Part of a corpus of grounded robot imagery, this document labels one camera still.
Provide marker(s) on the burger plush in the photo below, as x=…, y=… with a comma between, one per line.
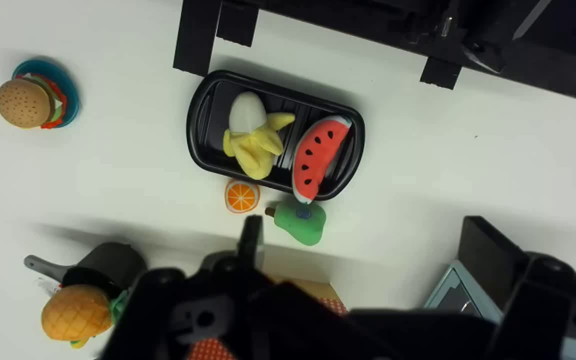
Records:
x=23, y=103

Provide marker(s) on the green pear plush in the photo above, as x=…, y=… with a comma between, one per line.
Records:
x=300, y=223

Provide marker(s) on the small blue plate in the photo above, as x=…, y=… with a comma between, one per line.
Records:
x=69, y=87

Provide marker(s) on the pineapple plush toy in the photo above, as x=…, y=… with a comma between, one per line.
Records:
x=75, y=312

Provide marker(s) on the light blue toaster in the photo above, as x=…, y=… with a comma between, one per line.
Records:
x=451, y=290

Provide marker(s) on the small black pot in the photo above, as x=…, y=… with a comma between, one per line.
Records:
x=110, y=262

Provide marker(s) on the white egg plush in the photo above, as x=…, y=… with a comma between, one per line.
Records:
x=247, y=113

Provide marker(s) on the yellow banana plush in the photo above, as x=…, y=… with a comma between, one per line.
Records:
x=256, y=151

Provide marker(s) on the black metal frame stand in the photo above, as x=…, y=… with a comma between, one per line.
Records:
x=380, y=21

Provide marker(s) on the orange slice plush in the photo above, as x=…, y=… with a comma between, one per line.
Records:
x=243, y=197

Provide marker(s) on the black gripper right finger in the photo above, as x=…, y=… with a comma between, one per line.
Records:
x=491, y=261

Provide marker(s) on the watermelon slice plush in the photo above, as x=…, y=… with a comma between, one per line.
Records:
x=316, y=156

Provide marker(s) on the black plastic tray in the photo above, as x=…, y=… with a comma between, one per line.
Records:
x=209, y=120

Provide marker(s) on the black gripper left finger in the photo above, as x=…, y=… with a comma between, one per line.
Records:
x=248, y=240

